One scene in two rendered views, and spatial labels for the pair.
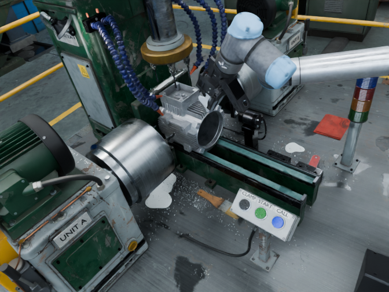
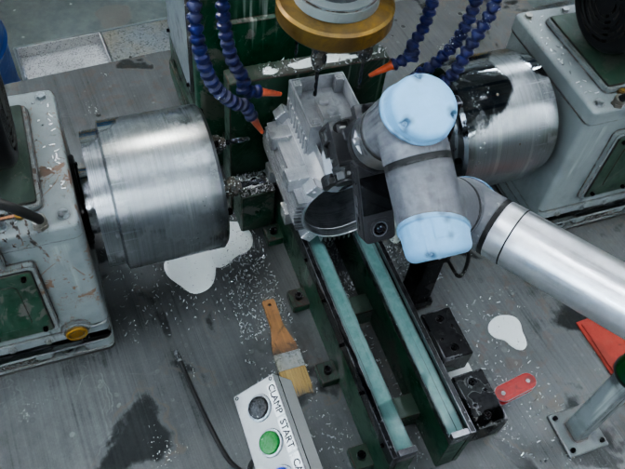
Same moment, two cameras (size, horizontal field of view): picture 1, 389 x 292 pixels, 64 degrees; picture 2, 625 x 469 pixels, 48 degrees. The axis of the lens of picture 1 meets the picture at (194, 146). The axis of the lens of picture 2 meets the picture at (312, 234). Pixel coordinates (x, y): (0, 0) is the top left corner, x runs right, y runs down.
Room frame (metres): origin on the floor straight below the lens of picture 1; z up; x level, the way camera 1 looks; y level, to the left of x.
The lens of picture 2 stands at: (0.17, -0.25, 1.97)
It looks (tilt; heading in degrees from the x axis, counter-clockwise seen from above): 53 degrees down; 17
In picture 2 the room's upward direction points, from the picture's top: 8 degrees clockwise
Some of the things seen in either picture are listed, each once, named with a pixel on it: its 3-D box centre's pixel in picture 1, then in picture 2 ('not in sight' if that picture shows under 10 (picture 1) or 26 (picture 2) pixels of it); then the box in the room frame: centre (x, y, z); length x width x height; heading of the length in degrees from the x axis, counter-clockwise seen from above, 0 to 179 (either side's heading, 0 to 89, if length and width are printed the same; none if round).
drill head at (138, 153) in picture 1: (120, 170); (126, 193); (0.77, 0.26, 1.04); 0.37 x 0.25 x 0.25; 133
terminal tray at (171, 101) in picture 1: (180, 99); (325, 113); (1.03, 0.02, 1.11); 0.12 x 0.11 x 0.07; 41
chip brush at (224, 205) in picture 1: (219, 203); (284, 346); (0.75, -0.05, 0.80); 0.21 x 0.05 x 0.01; 42
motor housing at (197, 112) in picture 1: (191, 121); (326, 167); (1.00, -0.01, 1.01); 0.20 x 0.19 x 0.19; 41
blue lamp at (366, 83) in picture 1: (367, 78); not in sight; (0.82, -0.58, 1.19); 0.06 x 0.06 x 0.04
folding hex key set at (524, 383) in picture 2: (314, 163); (513, 388); (0.85, -0.46, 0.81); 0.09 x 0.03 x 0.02; 141
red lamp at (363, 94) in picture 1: (364, 90); not in sight; (0.82, -0.58, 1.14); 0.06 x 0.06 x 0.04
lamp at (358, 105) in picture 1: (361, 101); not in sight; (0.82, -0.58, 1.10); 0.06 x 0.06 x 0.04
